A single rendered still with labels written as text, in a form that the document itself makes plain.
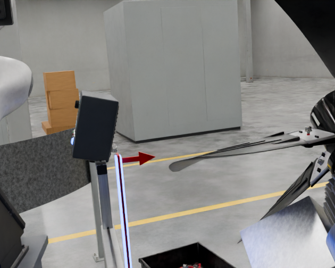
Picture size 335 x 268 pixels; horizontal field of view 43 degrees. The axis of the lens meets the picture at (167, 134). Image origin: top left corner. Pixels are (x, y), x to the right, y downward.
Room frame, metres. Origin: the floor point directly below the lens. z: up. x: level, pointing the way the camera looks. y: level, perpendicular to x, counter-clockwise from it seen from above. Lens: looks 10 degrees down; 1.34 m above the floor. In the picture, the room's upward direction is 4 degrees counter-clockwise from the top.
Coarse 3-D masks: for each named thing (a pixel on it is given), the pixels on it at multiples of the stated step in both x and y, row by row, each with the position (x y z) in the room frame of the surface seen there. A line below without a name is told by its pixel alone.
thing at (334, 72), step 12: (276, 0) 0.62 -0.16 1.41; (288, 0) 0.62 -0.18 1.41; (300, 0) 0.61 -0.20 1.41; (312, 0) 0.61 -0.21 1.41; (324, 0) 0.60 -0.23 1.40; (288, 12) 0.64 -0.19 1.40; (300, 12) 0.63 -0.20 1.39; (312, 12) 0.63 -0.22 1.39; (324, 12) 0.62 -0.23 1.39; (300, 24) 0.66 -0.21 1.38; (312, 24) 0.65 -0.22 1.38; (324, 24) 0.64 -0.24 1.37; (312, 36) 0.67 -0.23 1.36; (324, 36) 0.66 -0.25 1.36; (324, 48) 0.68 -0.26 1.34; (324, 60) 0.71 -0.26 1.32
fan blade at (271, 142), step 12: (240, 144) 0.76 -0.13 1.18; (252, 144) 0.74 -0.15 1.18; (264, 144) 0.73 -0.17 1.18; (276, 144) 0.71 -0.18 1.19; (288, 144) 0.71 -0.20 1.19; (300, 144) 0.71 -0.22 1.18; (204, 156) 0.66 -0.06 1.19; (216, 156) 0.64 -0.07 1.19; (228, 156) 0.66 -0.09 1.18; (180, 168) 0.82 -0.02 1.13
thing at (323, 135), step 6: (288, 132) 0.81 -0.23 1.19; (294, 132) 0.81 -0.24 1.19; (306, 132) 0.79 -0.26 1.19; (312, 132) 0.78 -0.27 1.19; (318, 132) 0.77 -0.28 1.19; (324, 132) 0.76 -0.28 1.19; (330, 132) 0.75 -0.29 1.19; (306, 138) 0.75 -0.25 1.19; (312, 138) 0.74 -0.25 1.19; (318, 138) 0.73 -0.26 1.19; (324, 138) 0.73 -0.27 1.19; (330, 138) 0.73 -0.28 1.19
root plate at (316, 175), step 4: (324, 152) 0.87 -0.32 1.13; (328, 152) 0.85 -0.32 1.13; (320, 156) 0.88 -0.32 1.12; (328, 156) 0.83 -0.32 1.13; (324, 160) 0.84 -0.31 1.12; (316, 164) 0.87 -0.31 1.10; (324, 164) 0.82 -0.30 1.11; (316, 168) 0.85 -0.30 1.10; (320, 168) 0.83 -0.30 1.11; (324, 168) 0.80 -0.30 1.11; (316, 172) 0.83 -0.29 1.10; (320, 172) 0.81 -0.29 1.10; (324, 172) 0.80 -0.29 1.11; (312, 176) 0.84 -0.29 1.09; (316, 176) 0.82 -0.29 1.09; (320, 176) 0.80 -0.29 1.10; (312, 180) 0.82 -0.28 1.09
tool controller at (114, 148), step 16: (80, 96) 1.37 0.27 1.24; (96, 96) 1.30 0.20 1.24; (112, 96) 1.45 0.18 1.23; (80, 112) 1.25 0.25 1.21; (96, 112) 1.26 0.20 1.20; (112, 112) 1.27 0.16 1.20; (80, 128) 1.25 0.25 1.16; (96, 128) 1.26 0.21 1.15; (112, 128) 1.27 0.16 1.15; (80, 144) 1.25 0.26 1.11; (96, 144) 1.26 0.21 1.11; (112, 144) 1.35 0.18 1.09; (96, 160) 1.26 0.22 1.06
